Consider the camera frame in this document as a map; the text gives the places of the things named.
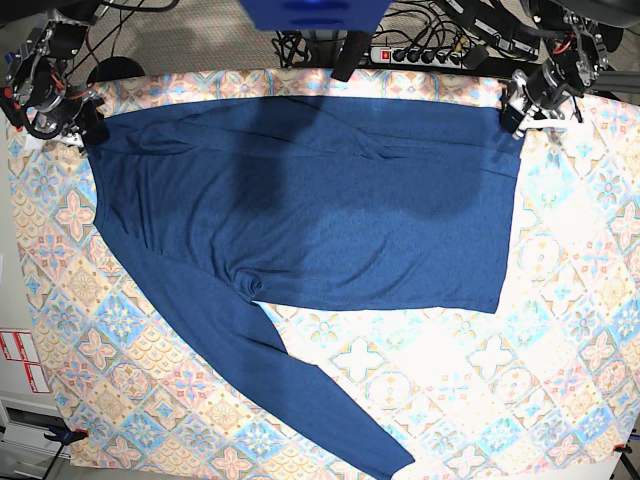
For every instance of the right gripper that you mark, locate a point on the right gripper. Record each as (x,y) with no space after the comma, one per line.
(58,116)

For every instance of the dark red black post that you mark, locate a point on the dark red black post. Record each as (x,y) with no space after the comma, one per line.
(355,45)

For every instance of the red black clamp left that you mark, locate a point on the red black clamp left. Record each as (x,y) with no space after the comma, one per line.
(11,109)

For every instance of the orange clamp lower right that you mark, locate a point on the orange clamp lower right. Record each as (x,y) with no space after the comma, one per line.
(623,448)

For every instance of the white power strip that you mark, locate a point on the white power strip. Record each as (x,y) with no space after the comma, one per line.
(439,57)

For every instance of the blue clamp lower left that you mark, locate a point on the blue clamp lower left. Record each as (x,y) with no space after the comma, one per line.
(64,435)

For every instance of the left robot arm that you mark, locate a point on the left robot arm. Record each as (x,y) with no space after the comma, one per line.
(578,36)

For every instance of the black round base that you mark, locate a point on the black round base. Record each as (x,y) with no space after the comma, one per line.
(115,68)

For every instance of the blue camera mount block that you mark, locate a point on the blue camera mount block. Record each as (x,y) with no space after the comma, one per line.
(285,15)

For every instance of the patterned tile tablecloth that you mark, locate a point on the patterned tile tablecloth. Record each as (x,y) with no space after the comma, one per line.
(551,381)

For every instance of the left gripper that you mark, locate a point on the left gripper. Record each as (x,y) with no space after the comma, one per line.
(547,89)

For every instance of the red white label stickers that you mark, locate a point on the red white label stickers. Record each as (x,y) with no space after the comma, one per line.
(21,369)

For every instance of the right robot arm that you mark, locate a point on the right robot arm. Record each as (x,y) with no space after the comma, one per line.
(49,86)

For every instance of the blue long-sleeve T-shirt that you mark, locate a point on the blue long-sleeve T-shirt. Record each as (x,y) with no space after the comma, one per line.
(329,203)

